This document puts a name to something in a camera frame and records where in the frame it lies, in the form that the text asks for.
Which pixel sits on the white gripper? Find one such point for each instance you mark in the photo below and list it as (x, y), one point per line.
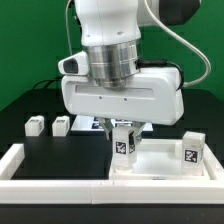
(151, 96)

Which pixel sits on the white square table top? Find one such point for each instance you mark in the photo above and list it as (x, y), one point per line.
(158, 160)

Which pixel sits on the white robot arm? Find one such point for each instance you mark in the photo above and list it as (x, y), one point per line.
(109, 79)

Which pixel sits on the white U-shaped obstacle fence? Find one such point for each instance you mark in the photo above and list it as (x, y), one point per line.
(108, 191)

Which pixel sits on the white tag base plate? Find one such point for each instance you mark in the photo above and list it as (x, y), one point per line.
(87, 123)

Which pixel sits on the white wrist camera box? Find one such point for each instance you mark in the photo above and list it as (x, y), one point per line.
(77, 64)

